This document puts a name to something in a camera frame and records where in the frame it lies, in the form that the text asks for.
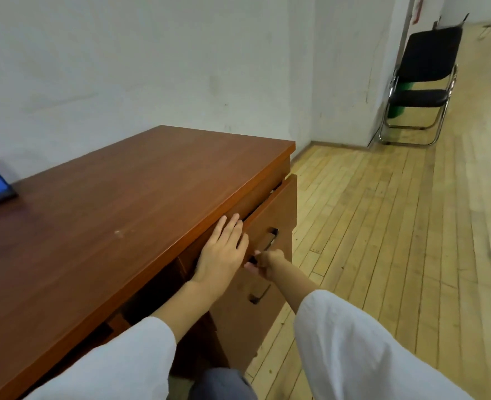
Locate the person's right fingers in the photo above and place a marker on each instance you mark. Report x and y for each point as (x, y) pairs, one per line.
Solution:
(254, 265)

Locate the person's right forearm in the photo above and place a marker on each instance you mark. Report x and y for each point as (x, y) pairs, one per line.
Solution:
(354, 341)

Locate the brown wooden desk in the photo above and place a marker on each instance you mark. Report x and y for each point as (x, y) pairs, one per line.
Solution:
(103, 212)

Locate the green round object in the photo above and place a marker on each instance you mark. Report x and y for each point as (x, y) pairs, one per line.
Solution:
(396, 109)

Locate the black folding chair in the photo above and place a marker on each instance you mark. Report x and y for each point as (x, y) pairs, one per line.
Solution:
(427, 58)

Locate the person's left middle finger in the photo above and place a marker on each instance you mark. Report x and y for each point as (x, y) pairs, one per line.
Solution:
(236, 234)

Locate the brown wooden desk drawer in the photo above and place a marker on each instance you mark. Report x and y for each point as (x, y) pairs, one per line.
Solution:
(277, 208)

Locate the large brown wooden drawer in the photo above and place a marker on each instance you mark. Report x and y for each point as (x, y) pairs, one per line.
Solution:
(245, 329)

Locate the person's right hand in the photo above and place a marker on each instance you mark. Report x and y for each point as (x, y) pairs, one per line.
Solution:
(270, 262)

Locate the red wall hanging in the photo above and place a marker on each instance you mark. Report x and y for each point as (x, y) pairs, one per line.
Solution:
(417, 10)

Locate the person's grey trouser leg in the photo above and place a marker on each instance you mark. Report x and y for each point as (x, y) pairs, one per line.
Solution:
(222, 387)

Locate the person's left little finger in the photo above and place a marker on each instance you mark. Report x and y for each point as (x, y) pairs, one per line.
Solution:
(217, 229)

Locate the person's left hand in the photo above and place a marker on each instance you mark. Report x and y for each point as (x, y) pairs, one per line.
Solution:
(218, 260)

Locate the person's left forearm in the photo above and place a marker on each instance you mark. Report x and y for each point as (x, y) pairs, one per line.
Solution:
(145, 341)

